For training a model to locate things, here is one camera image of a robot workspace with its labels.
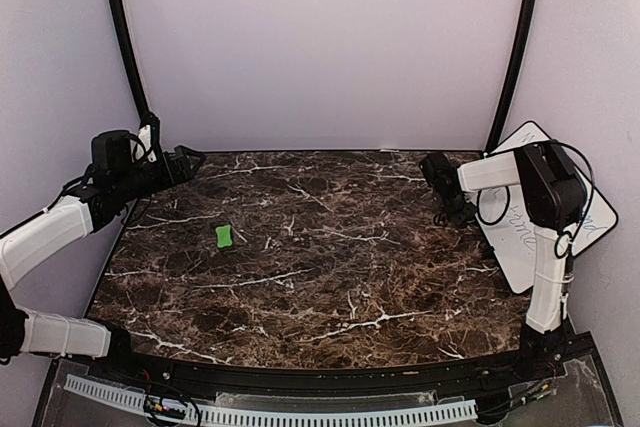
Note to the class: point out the black frame post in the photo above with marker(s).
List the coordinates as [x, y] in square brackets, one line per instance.
[119, 20]
[516, 58]

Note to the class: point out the white slotted cable duct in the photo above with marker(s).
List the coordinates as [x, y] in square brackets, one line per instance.
[228, 409]

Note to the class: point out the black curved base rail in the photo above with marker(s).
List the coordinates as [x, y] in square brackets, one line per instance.
[481, 375]

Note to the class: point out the right black frame post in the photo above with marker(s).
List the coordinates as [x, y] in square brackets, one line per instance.
[516, 58]

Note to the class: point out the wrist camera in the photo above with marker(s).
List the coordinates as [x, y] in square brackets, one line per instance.
[437, 170]
[147, 146]

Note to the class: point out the white whiteboard black frame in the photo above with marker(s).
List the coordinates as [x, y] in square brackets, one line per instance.
[513, 239]

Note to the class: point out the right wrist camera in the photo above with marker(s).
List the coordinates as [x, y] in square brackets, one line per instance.
[437, 170]

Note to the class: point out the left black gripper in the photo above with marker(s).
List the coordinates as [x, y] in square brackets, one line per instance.
[180, 165]

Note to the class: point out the left black frame post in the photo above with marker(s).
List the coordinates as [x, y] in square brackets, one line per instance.
[119, 20]

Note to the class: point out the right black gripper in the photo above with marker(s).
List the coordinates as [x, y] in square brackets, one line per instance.
[462, 217]

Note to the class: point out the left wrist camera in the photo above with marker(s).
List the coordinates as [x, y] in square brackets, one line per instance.
[147, 146]

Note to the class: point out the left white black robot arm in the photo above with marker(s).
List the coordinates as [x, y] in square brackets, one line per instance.
[125, 167]

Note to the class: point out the green whiteboard eraser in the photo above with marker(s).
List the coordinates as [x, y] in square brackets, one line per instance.
[224, 237]

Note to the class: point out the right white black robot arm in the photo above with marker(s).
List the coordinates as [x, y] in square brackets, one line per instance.
[556, 201]

